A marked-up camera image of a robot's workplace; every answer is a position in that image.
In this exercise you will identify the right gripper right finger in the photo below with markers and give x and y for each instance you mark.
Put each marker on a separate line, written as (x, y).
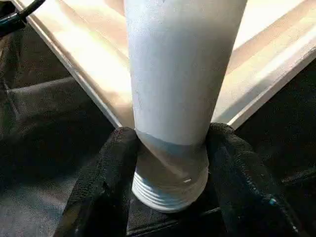
(252, 197)

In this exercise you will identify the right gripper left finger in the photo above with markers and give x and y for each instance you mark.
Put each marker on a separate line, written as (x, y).
(94, 197)

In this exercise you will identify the white plastic table leg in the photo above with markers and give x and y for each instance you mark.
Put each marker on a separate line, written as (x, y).
(177, 74)

